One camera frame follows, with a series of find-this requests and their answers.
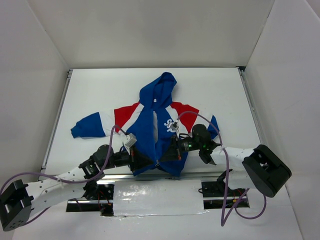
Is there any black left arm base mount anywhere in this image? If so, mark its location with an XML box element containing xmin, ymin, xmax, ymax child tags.
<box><xmin>66</xmin><ymin>182</ymin><xmax>115</xmax><ymax>217</ymax></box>

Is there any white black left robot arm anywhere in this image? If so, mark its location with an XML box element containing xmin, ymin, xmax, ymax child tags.
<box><xmin>0</xmin><ymin>144</ymin><xmax>154</xmax><ymax>232</ymax></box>

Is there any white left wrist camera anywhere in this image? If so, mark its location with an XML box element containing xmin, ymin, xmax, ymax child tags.
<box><xmin>122</xmin><ymin>133</ymin><xmax>137</xmax><ymax>152</ymax></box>

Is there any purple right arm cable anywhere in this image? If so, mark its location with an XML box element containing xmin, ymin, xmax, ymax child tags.
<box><xmin>174</xmin><ymin>111</ymin><xmax>267</xmax><ymax>227</ymax></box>

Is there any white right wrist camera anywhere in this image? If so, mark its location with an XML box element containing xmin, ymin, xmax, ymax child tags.
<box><xmin>167</xmin><ymin>120</ymin><xmax>180</xmax><ymax>135</ymax></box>

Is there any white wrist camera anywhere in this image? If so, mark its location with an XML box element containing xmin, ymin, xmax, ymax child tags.
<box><xmin>167</xmin><ymin>120</ymin><xmax>180</xmax><ymax>135</ymax></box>
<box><xmin>122</xmin><ymin>133</ymin><xmax>137</xmax><ymax>152</ymax></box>

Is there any aluminium frame rail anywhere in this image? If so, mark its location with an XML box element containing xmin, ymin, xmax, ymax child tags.
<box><xmin>38</xmin><ymin>172</ymin><xmax>226</xmax><ymax>182</ymax></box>
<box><xmin>237</xmin><ymin>66</ymin><xmax>268</xmax><ymax>145</ymax></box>
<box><xmin>40</xmin><ymin>69</ymin><xmax>73</xmax><ymax>173</ymax></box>

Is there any white foil front panel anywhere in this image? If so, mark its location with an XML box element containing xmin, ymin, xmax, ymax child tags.
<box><xmin>113</xmin><ymin>180</ymin><xmax>206</xmax><ymax>217</ymax></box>

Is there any aluminium right frame rail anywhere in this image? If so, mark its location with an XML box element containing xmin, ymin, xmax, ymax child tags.
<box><xmin>237</xmin><ymin>66</ymin><xmax>268</xmax><ymax>145</ymax></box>

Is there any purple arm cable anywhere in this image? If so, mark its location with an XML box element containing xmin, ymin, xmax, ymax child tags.
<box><xmin>0</xmin><ymin>124</ymin><xmax>131</xmax><ymax>225</ymax></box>
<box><xmin>174</xmin><ymin>111</ymin><xmax>267</xmax><ymax>227</ymax></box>

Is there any aluminium left frame rail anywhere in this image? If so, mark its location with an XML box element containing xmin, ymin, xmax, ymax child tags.
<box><xmin>40</xmin><ymin>69</ymin><xmax>73</xmax><ymax>173</ymax></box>

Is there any aluminium front frame rail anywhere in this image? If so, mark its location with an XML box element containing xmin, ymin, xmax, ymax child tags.
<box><xmin>38</xmin><ymin>172</ymin><xmax>226</xmax><ymax>182</ymax></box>

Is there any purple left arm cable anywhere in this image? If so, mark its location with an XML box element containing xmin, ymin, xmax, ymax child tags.
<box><xmin>0</xmin><ymin>124</ymin><xmax>131</xmax><ymax>225</ymax></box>

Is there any blue red white hooded jacket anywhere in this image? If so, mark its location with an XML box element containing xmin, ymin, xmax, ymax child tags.
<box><xmin>70</xmin><ymin>72</ymin><xmax>219</xmax><ymax>177</ymax></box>

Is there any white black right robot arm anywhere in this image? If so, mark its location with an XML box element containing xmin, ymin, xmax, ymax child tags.
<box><xmin>159</xmin><ymin>124</ymin><xmax>292</xmax><ymax>198</ymax></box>

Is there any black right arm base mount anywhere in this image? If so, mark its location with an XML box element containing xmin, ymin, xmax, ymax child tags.
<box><xmin>198</xmin><ymin>171</ymin><xmax>246</xmax><ymax>210</ymax></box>

